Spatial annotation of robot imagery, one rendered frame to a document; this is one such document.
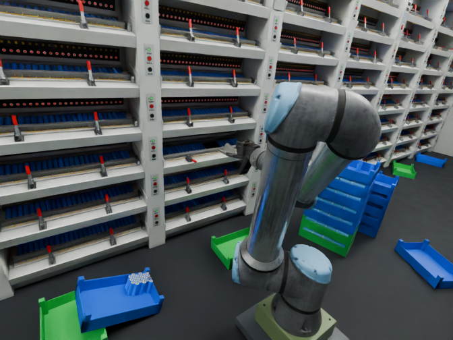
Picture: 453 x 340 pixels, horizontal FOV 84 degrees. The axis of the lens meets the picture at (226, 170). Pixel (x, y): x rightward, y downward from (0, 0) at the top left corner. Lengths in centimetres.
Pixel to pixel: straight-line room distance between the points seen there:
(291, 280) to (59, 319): 95
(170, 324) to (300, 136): 96
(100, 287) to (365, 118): 119
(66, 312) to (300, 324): 95
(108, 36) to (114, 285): 105
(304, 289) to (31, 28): 125
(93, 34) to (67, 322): 113
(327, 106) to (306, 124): 5
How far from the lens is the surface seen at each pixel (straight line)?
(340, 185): 153
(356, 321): 142
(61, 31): 114
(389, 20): 275
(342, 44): 208
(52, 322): 137
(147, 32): 120
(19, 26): 114
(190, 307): 128
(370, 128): 59
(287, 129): 55
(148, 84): 120
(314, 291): 97
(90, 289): 132
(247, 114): 160
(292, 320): 105
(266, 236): 77
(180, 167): 137
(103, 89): 116
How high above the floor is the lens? 102
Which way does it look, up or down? 24 degrees down
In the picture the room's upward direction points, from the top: 5 degrees clockwise
